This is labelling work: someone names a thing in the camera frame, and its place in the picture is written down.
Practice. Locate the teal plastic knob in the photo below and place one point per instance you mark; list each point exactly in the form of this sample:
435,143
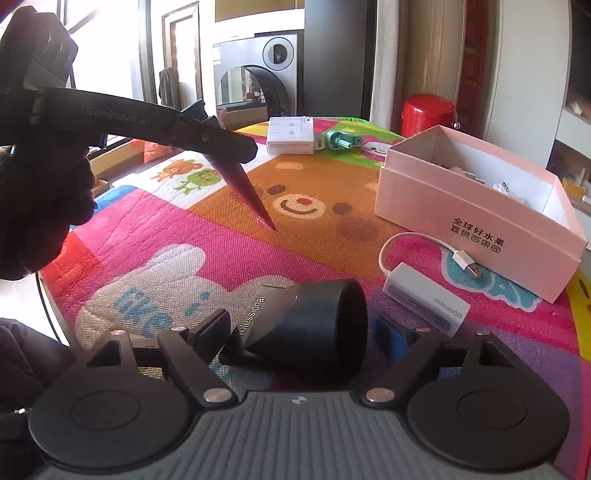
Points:
341,140

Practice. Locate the colourful cartoon play mat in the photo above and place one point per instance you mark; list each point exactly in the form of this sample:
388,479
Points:
207,258

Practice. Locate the orange cardboard box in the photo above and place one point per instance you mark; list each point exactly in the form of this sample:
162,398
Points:
157,151

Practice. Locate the pink cardboard box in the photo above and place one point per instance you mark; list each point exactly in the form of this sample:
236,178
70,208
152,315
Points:
471,226

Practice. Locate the person's left hand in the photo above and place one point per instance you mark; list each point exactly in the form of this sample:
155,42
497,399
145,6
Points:
41,212

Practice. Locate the person's dark clothing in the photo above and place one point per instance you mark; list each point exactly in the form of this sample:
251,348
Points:
27,378

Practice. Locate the dark hanging garment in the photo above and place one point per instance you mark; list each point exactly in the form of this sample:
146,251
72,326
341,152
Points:
168,87

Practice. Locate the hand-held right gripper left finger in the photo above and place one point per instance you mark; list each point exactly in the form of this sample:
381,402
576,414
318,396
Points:
210,337

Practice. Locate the clear bag with black item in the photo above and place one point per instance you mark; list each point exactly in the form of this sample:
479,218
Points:
502,187

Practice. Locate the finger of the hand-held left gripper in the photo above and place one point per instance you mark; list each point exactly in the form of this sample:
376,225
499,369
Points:
196,110
221,141

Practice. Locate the red round bin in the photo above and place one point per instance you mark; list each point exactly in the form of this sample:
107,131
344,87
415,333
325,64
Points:
427,115

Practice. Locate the silver washing machine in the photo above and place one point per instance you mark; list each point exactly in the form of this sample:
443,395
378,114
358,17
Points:
263,74

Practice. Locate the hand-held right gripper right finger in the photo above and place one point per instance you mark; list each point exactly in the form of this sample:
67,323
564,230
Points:
388,339

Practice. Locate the large white power adapter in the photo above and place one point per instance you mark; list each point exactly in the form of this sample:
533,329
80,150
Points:
291,136

